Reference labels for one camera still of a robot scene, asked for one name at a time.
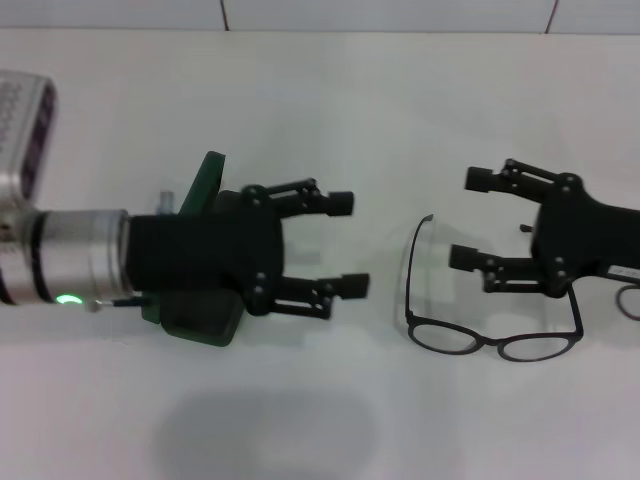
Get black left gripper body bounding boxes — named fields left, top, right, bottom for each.
left=124, top=184, right=287, bottom=317

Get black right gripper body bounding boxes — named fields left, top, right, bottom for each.
left=519, top=172, right=640, bottom=299

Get black glasses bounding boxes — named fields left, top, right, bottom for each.
left=403, top=213, right=585, bottom=362

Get green glasses case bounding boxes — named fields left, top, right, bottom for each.
left=141, top=149, right=246, bottom=349

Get right gripper cable with plug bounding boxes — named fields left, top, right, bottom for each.
left=613, top=283, right=640, bottom=322

